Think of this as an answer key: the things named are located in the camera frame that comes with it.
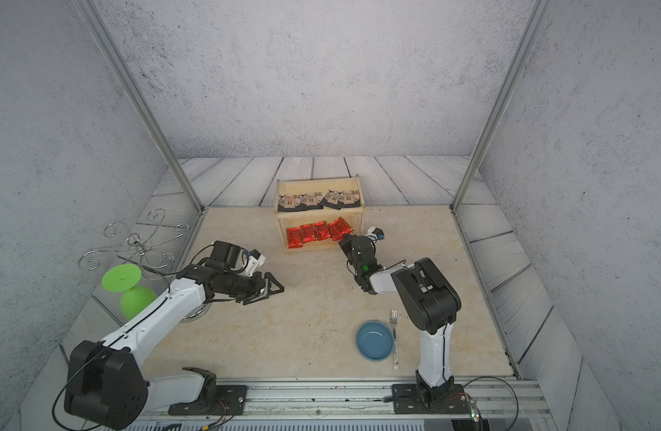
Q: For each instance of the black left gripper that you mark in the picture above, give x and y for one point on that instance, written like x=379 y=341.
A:
x=258 y=288

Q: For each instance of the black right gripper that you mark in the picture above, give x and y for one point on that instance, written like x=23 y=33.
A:
x=346 y=245

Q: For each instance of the red tea bag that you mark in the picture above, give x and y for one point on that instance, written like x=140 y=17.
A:
x=294 y=238
x=339 y=229
x=308 y=233
x=322 y=231

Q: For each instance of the brown tea bag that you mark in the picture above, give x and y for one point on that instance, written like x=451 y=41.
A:
x=349 y=199
x=289 y=203
x=331 y=200
x=311 y=201

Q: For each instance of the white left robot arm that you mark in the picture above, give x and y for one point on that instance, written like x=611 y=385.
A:
x=105 y=383

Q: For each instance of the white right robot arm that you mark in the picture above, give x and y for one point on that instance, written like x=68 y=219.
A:
x=430 y=301

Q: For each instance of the light wooden two-tier shelf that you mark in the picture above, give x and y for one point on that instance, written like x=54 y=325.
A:
x=355 y=216

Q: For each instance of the blue round plate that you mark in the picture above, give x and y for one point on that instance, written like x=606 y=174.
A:
x=374 y=341

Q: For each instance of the green plastic goblet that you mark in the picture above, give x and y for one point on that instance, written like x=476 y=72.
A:
x=124 y=279

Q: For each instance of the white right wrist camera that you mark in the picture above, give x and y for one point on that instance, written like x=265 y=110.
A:
x=375 y=234

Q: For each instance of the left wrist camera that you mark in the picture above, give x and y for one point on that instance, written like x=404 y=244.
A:
x=236 y=259

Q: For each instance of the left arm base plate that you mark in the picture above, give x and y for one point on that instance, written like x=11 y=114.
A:
x=228 y=400

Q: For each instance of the silver wire cup rack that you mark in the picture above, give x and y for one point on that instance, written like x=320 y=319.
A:
x=152 y=245

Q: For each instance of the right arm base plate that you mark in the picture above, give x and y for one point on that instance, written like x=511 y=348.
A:
x=410 y=399

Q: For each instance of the left aluminium corner post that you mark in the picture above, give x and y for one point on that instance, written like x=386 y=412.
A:
x=102 y=37

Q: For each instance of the aluminium corner post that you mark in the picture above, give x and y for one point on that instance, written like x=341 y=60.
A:
x=539 y=14
x=102 y=37

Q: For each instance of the right aluminium corner post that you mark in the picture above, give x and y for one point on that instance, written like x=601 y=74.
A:
x=539 y=14

